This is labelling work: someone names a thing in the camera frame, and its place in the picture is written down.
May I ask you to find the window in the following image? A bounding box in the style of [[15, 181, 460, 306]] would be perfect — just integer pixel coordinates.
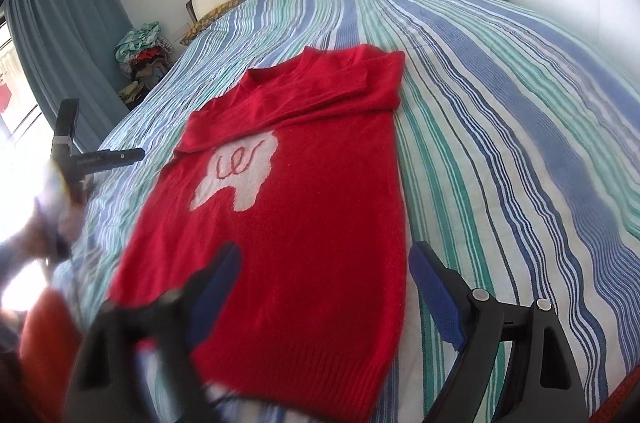
[[0, 20, 43, 144]]

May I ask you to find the blue-grey curtain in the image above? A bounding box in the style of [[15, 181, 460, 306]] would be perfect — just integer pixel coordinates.
[[4, 0, 135, 150]]

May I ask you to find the striped bedspread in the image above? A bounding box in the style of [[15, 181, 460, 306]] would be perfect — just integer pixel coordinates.
[[50, 0, 640, 423]]

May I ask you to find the pile of mixed clothes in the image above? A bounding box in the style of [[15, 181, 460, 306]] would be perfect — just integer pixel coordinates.
[[114, 22, 176, 105]]

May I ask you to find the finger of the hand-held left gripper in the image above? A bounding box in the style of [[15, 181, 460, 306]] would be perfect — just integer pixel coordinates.
[[75, 147, 147, 175]]

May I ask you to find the red knitted sweater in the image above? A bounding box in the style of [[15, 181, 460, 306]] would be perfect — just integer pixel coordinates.
[[107, 44, 407, 422]]

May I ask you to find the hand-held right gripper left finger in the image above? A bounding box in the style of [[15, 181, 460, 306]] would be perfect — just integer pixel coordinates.
[[62, 241, 244, 423]]

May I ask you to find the orange garment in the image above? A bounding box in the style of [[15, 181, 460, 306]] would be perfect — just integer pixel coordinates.
[[19, 287, 640, 423]]

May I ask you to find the yellow patterned pillow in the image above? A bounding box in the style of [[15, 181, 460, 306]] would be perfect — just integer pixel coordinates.
[[180, 0, 263, 47]]

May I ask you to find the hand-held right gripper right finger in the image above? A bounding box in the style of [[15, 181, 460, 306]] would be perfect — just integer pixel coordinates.
[[408, 241, 590, 423]]

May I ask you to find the person's left hand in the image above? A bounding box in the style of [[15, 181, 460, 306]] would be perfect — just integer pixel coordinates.
[[31, 196, 87, 265]]

